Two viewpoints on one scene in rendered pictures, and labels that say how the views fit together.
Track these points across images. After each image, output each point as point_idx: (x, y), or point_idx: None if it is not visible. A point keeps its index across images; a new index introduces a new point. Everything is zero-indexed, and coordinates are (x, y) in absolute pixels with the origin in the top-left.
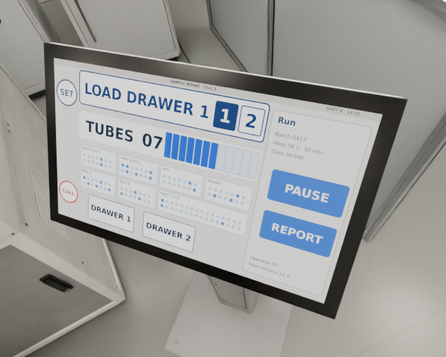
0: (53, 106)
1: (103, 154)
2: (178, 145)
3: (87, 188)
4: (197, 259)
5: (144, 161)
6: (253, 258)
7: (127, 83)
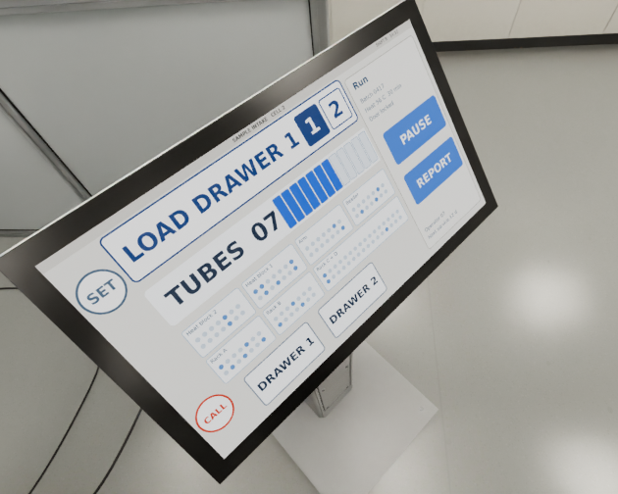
0: (94, 334)
1: (223, 308)
2: (294, 200)
3: (235, 373)
4: (395, 290)
5: (275, 259)
6: (428, 228)
7: (183, 192)
